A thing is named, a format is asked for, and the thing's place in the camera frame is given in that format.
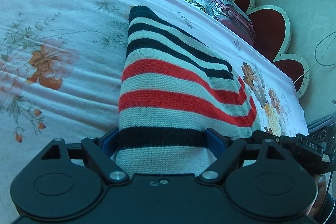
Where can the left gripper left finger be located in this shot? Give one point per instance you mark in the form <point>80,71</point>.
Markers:
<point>85,163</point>

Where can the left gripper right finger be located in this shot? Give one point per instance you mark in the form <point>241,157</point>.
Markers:
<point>230,154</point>

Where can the striped knit sweater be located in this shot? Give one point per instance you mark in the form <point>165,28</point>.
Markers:
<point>173,88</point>

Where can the person right hand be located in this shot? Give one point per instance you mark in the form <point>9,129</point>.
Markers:
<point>321,184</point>

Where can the red white headboard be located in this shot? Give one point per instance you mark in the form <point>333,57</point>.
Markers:
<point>273,37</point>

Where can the floral white bed sheet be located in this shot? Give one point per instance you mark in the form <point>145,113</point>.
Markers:
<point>61,67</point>

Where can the folded quilt pile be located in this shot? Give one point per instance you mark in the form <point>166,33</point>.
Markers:
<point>228,14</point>

